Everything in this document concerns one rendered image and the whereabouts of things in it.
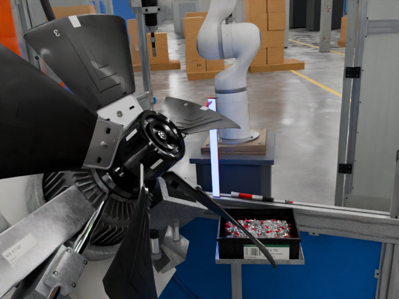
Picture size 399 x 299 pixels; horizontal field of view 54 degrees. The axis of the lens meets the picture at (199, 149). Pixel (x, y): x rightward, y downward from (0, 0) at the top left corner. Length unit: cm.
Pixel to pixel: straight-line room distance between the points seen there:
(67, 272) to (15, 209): 25
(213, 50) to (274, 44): 763
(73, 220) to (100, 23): 45
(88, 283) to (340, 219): 74
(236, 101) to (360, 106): 129
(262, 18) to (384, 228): 790
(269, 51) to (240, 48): 761
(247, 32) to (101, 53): 67
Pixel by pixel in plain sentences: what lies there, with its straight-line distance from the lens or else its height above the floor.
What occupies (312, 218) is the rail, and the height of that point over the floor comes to 83.
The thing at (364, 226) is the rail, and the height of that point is 83.
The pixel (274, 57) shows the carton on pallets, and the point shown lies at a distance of 908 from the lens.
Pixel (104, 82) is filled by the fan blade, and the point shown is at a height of 131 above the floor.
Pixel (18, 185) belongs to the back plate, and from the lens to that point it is 88.
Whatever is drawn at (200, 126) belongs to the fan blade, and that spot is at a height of 118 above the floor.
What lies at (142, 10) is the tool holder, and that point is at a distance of 80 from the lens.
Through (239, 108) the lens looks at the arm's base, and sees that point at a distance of 146.
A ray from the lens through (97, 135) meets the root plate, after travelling 73.
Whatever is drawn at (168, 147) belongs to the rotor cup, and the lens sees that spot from 75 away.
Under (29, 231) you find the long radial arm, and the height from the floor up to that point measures 113.
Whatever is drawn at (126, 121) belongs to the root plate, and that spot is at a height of 124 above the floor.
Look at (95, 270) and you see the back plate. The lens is 88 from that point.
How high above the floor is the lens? 145
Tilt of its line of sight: 20 degrees down
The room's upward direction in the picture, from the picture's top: 3 degrees counter-clockwise
